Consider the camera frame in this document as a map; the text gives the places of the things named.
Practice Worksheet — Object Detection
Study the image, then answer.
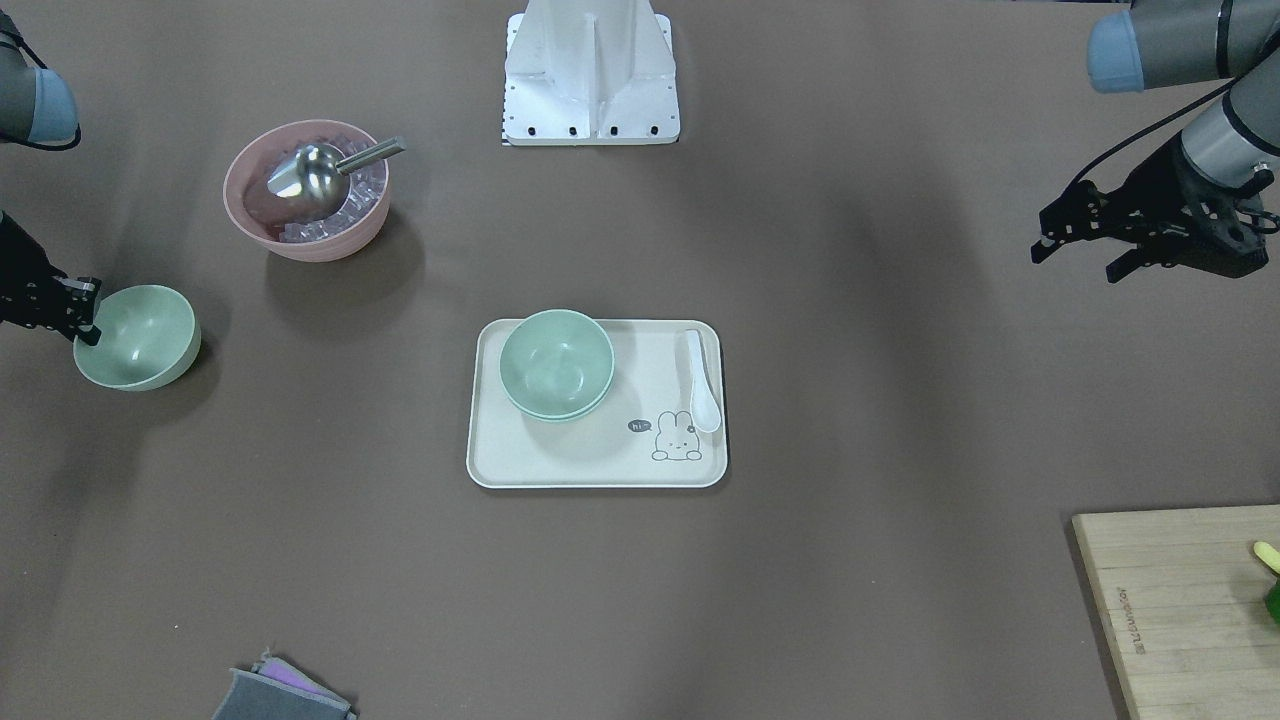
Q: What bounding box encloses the green bowl on tray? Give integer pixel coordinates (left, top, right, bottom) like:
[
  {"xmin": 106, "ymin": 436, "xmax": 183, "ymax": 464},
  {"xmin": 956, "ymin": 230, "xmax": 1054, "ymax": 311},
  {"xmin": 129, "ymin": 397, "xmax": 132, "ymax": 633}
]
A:
[{"xmin": 503, "ymin": 387, "xmax": 611, "ymax": 423}]

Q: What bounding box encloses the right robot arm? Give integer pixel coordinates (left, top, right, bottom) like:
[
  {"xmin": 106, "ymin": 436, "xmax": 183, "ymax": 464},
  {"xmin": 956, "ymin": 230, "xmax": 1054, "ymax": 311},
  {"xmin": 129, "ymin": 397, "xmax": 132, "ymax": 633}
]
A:
[{"xmin": 1, "ymin": 12, "xmax": 101, "ymax": 347}]

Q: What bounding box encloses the green bowl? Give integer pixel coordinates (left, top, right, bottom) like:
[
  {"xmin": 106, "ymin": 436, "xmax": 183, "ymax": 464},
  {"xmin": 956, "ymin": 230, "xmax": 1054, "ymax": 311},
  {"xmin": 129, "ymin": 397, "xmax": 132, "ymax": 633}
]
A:
[
  {"xmin": 499, "ymin": 309, "xmax": 616, "ymax": 391},
  {"xmin": 503, "ymin": 387, "xmax": 611, "ymax": 423},
  {"xmin": 73, "ymin": 284, "xmax": 202, "ymax": 392}
]

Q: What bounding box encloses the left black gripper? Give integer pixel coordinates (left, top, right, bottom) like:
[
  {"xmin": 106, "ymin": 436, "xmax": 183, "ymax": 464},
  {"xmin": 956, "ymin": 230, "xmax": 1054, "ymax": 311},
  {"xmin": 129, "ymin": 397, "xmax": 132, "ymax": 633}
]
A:
[{"xmin": 1030, "ymin": 145, "xmax": 1277, "ymax": 279}]

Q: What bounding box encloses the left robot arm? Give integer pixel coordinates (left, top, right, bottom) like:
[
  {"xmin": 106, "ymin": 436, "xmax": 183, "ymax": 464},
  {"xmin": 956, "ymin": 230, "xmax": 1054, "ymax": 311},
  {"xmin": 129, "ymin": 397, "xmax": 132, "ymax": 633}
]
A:
[{"xmin": 1030, "ymin": 1, "xmax": 1279, "ymax": 283}]

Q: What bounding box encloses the grey cloth stack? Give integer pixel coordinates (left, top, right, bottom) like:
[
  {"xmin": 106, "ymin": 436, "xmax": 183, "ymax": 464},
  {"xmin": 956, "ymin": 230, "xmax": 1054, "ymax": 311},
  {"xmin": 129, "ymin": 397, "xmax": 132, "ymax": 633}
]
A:
[{"xmin": 212, "ymin": 652, "xmax": 358, "ymax": 719}]

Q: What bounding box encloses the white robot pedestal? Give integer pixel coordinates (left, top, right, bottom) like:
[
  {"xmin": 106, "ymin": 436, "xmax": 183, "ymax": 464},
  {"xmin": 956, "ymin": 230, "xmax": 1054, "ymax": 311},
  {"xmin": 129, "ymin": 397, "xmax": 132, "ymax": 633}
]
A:
[{"xmin": 500, "ymin": 1, "xmax": 682, "ymax": 147}]

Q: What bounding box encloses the metal scoop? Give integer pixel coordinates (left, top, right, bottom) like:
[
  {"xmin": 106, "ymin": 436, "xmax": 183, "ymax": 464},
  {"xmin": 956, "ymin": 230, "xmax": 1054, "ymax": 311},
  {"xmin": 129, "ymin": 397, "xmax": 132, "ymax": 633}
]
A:
[{"xmin": 266, "ymin": 136, "xmax": 408, "ymax": 202}]

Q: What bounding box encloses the green lime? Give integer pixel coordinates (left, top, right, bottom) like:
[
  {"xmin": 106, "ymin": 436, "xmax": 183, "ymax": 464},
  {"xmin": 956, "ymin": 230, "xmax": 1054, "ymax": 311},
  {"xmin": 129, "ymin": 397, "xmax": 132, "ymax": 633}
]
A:
[{"xmin": 1263, "ymin": 582, "xmax": 1280, "ymax": 625}]

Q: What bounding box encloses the beige serving tray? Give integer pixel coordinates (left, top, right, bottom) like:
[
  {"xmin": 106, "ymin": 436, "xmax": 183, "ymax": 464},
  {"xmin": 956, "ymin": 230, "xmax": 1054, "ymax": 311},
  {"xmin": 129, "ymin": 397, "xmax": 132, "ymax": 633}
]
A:
[{"xmin": 466, "ymin": 318, "xmax": 730, "ymax": 489}]

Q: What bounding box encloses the yellow plastic knife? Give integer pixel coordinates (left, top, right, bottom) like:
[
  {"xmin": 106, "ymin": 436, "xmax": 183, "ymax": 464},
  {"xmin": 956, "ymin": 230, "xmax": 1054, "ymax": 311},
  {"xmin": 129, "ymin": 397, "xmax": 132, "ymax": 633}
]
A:
[{"xmin": 1252, "ymin": 541, "xmax": 1280, "ymax": 575}]

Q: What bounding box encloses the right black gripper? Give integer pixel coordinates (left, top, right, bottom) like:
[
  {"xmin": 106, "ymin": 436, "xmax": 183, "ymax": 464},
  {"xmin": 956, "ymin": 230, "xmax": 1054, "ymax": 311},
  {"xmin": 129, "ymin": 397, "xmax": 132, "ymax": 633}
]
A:
[{"xmin": 1, "ymin": 214, "xmax": 102, "ymax": 347}]

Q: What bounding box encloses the pink bowl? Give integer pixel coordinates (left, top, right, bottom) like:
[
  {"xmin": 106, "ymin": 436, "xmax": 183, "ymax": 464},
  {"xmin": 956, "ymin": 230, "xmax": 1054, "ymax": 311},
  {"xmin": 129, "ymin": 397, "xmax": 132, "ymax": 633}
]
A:
[{"xmin": 221, "ymin": 119, "xmax": 404, "ymax": 263}]

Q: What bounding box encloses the wooden cutting board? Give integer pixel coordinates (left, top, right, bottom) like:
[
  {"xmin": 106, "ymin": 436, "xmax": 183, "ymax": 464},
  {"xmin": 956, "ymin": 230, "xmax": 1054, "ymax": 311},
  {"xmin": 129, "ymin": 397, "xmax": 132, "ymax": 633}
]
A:
[{"xmin": 1071, "ymin": 505, "xmax": 1279, "ymax": 719}]

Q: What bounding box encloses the white ceramic spoon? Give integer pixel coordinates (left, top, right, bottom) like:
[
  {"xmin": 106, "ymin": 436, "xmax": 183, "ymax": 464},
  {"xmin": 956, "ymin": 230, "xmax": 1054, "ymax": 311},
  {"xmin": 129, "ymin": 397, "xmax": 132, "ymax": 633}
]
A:
[{"xmin": 684, "ymin": 329, "xmax": 723, "ymax": 434}]

